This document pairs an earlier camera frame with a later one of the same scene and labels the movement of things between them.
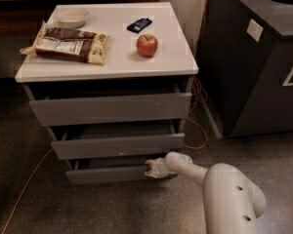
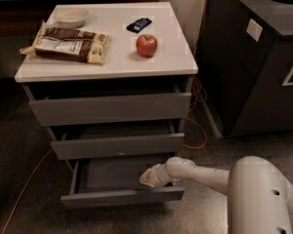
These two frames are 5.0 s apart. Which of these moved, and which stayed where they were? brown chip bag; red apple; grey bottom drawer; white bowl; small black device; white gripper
Moved: grey bottom drawer; white gripper
Stayed: brown chip bag; small black device; red apple; white bowl
